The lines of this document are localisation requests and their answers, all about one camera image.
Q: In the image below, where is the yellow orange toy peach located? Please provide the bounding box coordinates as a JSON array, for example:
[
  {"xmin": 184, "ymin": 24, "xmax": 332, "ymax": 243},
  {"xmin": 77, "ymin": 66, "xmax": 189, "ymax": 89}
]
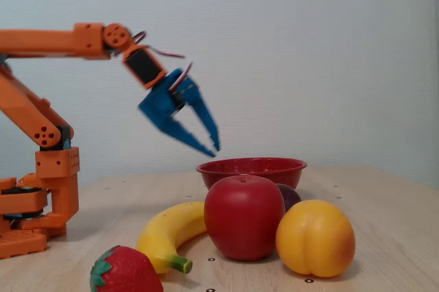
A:
[{"xmin": 275, "ymin": 199, "xmax": 357, "ymax": 278}]

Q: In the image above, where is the red toy apple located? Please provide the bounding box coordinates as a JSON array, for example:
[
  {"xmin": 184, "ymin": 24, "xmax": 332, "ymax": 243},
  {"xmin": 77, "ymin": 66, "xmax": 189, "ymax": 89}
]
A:
[{"xmin": 204, "ymin": 174, "xmax": 286, "ymax": 261}]

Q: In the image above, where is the yellow toy banana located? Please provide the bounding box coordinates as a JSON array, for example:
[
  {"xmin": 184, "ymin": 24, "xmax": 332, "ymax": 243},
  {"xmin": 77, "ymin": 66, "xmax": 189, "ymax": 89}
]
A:
[{"xmin": 136, "ymin": 201, "xmax": 208, "ymax": 275}]

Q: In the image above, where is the red toy strawberry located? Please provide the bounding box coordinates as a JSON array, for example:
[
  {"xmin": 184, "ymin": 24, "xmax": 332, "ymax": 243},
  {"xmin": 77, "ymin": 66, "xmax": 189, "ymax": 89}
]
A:
[{"xmin": 89, "ymin": 245, "xmax": 165, "ymax": 292}]

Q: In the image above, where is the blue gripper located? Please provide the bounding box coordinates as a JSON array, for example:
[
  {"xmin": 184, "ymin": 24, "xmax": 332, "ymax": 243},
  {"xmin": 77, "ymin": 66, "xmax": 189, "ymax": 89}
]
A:
[{"xmin": 138, "ymin": 68, "xmax": 221, "ymax": 158}]

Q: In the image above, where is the thin gripper servo cable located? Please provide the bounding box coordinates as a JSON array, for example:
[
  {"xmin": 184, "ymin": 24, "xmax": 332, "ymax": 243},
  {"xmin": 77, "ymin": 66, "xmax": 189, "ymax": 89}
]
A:
[{"xmin": 132, "ymin": 30, "xmax": 194, "ymax": 96}]

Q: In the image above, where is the red speckled bowl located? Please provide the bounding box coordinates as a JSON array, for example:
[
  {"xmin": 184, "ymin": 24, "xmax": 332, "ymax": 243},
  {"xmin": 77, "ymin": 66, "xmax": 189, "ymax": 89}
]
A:
[{"xmin": 195, "ymin": 157, "xmax": 308, "ymax": 192}]

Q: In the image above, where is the dark purple toy plum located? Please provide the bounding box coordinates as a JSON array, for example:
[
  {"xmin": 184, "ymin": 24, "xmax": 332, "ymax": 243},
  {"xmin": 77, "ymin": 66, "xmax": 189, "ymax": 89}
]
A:
[{"xmin": 276, "ymin": 183, "xmax": 302, "ymax": 213}]

